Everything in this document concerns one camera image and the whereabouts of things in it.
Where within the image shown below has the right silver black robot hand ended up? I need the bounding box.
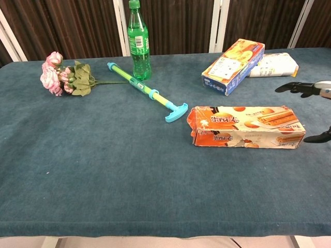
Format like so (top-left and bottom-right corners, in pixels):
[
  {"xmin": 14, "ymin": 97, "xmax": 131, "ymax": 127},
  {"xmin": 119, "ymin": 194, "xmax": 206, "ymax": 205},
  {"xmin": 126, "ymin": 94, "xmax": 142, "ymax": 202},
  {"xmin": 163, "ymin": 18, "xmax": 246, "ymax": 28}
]
[{"xmin": 275, "ymin": 80, "xmax": 331, "ymax": 144}]

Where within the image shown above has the orange egg roll box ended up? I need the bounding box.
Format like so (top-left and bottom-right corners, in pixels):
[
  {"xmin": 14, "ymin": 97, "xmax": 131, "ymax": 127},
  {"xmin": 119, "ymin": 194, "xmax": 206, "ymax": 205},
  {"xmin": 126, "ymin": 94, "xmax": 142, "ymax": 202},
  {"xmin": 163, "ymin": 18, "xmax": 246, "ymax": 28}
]
[{"xmin": 186, "ymin": 105, "xmax": 307, "ymax": 149}]

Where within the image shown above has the white paper food package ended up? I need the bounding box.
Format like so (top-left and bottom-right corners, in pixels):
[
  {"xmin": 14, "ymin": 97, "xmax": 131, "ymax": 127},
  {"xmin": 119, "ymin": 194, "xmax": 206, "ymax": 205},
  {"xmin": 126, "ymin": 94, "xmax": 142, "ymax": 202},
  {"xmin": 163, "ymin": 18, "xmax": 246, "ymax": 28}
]
[{"xmin": 245, "ymin": 52, "xmax": 299, "ymax": 78}]

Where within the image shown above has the blue yellow biscuit box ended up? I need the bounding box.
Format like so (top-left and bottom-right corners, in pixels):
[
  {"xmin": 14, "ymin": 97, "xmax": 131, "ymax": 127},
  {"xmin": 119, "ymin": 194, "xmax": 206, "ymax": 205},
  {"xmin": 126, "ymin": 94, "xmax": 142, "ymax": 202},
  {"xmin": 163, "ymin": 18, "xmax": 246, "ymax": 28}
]
[{"xmin": 201, "ymin": 38, "xmax": 265, "ymax": 97}]

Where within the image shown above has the teal yellow toy water pump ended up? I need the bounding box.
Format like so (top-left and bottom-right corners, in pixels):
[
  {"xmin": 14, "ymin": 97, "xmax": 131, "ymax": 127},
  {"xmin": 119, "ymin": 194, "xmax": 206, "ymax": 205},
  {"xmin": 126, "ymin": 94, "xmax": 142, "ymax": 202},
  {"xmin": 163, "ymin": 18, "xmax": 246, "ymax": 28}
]
[{"xmin": 107, "ymin": 62, "xmax": 189, "ymax": 123}]

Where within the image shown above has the green plastic soda bottle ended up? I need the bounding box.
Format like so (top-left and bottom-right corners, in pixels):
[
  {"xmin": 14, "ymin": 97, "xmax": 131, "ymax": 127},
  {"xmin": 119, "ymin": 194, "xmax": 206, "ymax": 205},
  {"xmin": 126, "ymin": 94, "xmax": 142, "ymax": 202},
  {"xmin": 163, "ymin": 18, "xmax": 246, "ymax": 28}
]
[{"xmin": 128, "ymin": 0, "xmax": 152, "ymax": 81}]

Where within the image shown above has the dark teal table cloth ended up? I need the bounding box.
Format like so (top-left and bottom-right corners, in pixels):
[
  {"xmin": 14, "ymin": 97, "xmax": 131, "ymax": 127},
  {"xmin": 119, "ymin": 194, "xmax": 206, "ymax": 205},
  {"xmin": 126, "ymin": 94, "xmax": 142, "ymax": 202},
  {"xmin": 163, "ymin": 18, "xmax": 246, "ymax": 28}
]
[{"xmin": 0, "ymin": 48, "xmax": 331, "ymax": 238}]

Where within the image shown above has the pink artificial flower bouquet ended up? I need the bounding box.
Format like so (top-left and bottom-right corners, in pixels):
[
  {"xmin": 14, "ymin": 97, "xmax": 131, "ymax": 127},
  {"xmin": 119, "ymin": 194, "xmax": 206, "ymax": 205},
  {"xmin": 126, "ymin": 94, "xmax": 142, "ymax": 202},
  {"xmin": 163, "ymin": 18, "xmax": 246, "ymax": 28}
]
[{"xmin": 40, "ymin": 51, "xmax": 130, "ymax": 97}]

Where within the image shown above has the white partition frame post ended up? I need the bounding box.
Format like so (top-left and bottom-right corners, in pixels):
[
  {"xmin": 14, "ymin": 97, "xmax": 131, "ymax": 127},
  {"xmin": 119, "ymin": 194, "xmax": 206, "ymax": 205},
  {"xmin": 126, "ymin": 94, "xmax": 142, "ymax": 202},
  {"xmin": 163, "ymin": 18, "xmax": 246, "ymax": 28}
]
[
  {"xmin": 287, "ymin": 0, "xmax": 316, "ymax": 49},
  {"xmin": 208, "ymin": 0, "xmax": 231, "ymax": 52},
  {"xmin": 0, "ymin": 9, "xmax": 28, "ymax": 63},
  {"xmin": 113, "ymin": 0, "xmax": 131, "ymax": 57}
]

